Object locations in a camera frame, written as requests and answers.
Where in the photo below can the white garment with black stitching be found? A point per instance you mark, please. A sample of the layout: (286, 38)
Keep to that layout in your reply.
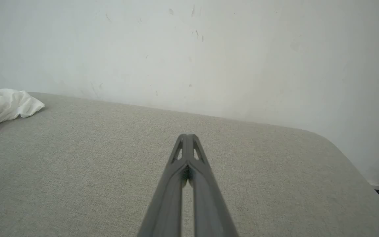
(10, 105)

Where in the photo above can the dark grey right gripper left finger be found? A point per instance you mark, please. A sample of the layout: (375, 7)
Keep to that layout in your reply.
(168, 194)

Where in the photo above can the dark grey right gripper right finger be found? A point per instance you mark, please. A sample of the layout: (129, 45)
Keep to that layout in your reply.
(209, 204)

